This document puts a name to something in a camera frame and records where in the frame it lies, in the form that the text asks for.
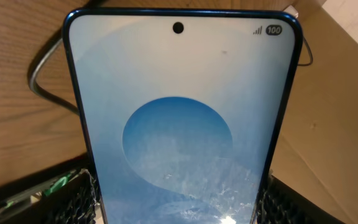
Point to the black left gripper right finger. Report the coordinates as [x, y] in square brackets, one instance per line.
[280, 204]

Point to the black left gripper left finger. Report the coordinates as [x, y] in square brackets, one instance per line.
[70, 200]

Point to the blue Galaxy smartphone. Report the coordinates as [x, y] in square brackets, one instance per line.
[181, 108]

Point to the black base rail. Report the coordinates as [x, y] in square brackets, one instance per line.
[20, 185]

